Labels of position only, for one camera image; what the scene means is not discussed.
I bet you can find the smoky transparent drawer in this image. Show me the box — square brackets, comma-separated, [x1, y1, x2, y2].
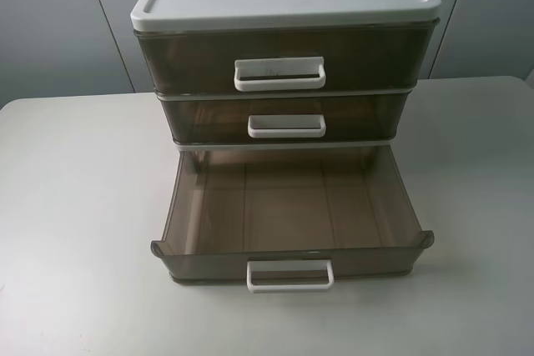
[136, 21, 436, 95]
[151, 146, 435, 293]
[160, 93, 408, 145]

